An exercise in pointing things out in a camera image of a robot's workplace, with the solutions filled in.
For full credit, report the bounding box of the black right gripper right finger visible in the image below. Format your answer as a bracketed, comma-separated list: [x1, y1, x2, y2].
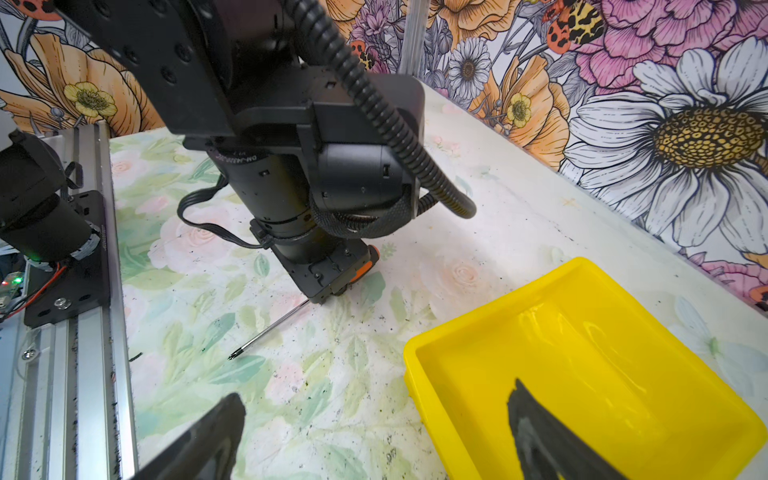
[507, 380, 624, 480]

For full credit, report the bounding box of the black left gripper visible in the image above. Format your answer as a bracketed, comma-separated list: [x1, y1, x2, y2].
[250, 219, 374, 304]

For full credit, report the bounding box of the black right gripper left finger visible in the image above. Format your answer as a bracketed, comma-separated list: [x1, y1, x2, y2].
[133, 393, 246, 480]

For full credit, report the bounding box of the orange black handled screwdriver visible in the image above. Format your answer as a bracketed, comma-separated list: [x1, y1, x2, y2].
[227, 245, 380, 361]

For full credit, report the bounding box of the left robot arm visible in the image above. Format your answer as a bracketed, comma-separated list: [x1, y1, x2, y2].
[55, 1, 435, 304]

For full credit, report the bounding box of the yellow plastic bin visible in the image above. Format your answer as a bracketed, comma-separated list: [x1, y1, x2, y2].
[404, 258, 767, 479]

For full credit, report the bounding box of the green circuit board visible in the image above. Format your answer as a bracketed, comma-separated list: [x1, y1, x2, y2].
[0, 271, 24, 314]

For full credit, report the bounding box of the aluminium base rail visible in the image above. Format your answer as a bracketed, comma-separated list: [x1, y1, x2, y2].
[1, 115, 139, 479]

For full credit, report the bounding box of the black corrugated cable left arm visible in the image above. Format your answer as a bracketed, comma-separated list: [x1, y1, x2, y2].
[280, 0, 478, 240]

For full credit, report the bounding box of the aluminium corner post right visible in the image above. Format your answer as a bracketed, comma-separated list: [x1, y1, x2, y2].
[398, 0, 430, 77]

